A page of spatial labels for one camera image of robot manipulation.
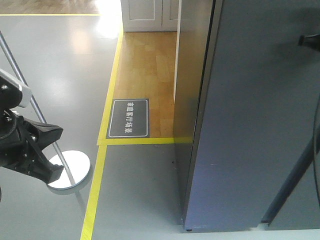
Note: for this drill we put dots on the silver sign stand pole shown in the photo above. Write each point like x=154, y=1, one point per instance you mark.
x=34, y=103

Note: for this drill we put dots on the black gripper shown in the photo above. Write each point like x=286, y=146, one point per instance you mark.
x=21, y=140

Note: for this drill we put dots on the white panelled cupboard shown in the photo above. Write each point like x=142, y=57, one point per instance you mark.
x=150, y=15

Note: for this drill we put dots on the fridge door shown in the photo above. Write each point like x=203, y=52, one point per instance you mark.
x=246, y=107

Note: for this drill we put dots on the round silver stand base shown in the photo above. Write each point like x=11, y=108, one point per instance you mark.
x=79, y=165

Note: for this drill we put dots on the dark floor label sign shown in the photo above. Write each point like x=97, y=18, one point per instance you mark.
x=129, y=118

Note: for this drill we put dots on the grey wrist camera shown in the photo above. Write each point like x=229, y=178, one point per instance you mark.
x=13, y=92

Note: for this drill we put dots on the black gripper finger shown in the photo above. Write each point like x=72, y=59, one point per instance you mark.
x=310, y=41

